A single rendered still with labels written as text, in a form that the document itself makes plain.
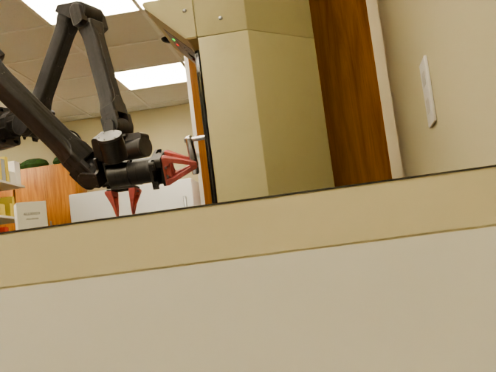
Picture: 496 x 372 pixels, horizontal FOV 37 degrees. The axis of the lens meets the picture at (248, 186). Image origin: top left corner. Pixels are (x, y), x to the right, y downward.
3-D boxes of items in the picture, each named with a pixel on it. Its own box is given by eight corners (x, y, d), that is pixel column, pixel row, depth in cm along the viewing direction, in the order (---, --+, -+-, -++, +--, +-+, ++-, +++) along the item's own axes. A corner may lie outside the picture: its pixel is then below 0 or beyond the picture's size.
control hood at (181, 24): (221, 74, 192) (216, 38, 193) (197, 37, 160) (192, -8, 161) (178, 81, 193) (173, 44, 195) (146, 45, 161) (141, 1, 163)
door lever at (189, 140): (214, 173, 165) (215, 169, 167) (206, 132, 162) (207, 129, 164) (190, 176, 165) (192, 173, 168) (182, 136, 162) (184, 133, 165)
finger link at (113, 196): (131, 214, 202) (128, 180, 203) (106, 217, 203) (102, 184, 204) (138, 215, 209) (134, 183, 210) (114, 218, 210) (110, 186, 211)
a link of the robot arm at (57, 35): (80, 1, 230) (56, -9, 222) (108, 12, 223) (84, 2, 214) (34, 135, 236) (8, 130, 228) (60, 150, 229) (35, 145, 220)
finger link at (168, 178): (197, 143, 168) (156, 149, 169) (193, 153, 161) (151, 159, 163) (202, 171, 170) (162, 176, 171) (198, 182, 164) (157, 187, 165)
